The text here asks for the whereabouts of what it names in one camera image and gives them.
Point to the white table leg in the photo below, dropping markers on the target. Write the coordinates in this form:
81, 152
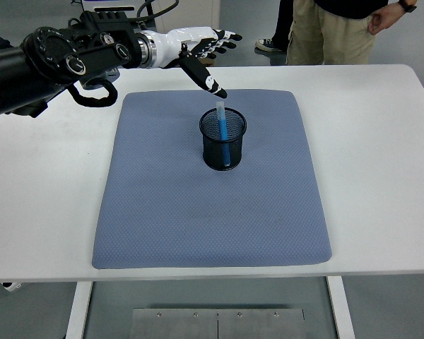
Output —
77, 310
341, 310

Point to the blue-grey textured mat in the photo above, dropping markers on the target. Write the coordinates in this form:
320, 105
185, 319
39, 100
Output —
205, 219

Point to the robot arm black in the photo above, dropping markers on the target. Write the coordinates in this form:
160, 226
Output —
56, 53

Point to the black wristwatch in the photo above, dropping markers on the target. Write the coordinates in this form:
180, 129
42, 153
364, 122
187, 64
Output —
408, 5

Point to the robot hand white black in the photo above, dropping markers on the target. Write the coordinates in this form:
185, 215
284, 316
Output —
176, 42

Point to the small white black object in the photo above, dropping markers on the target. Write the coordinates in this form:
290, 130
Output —
11, 286

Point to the black mesh pen holder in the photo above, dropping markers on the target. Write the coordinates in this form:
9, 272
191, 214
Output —
212, 152

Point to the blue marker clear cap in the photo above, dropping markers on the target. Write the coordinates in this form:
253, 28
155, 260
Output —
222, 123

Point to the person in black trousers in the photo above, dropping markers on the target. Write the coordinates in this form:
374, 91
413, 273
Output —
284, 21

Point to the white appliance with black slot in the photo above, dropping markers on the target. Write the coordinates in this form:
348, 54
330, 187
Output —
106, 1

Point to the person in beige trousers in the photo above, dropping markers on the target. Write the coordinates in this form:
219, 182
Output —
332, 39

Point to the person's hand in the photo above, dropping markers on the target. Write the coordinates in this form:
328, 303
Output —
385, 19

